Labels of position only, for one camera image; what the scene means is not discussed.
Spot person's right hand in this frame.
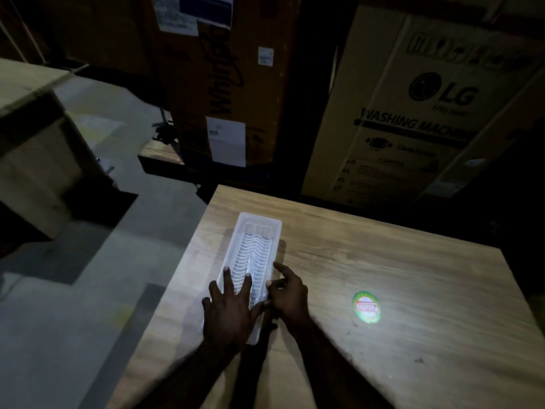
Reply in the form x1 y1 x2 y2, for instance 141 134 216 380
265 262 314 335

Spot person's left hand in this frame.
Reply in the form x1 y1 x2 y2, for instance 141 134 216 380
202 267 273 348

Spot clear plastic ribbed tray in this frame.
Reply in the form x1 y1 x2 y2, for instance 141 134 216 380
200 212 283 346

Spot person's right forearm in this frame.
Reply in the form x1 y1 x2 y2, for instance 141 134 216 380
290 321 394 409

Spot person's left forearm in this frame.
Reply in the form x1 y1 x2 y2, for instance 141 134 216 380
141 343 245 409

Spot green red oval sticker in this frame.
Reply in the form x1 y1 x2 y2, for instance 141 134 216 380
353 291 382 325

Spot wooden pallet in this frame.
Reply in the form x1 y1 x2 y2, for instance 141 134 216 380
138 139 201 180

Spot black metal stand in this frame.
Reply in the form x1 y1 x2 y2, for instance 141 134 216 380
152 107 179 146

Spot tall orange-brown cardboard box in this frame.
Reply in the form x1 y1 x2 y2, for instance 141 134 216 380
149 0 301 176

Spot large brown printed cardboard box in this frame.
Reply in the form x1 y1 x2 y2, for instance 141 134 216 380
300 5 545 210

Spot light wooden cabinet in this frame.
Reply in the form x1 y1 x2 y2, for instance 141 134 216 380
0 59 116 240

